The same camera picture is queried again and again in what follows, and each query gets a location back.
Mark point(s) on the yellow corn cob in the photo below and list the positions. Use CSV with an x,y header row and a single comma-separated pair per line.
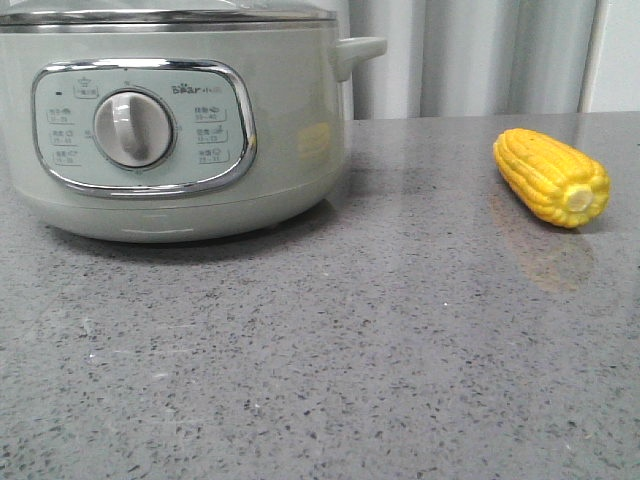
x,y
559,184

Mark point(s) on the glass pot lid steel rim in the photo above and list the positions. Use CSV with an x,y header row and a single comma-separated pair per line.
x,y
155,12

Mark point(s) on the light green electric cooking pot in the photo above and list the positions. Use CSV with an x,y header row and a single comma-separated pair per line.
x,y
256,110

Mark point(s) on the grey round control knob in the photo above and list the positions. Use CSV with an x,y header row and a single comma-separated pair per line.
x,y
133,129

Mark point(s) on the white pleated curtain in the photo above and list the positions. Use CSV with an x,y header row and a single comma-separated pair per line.
x,y
477,58

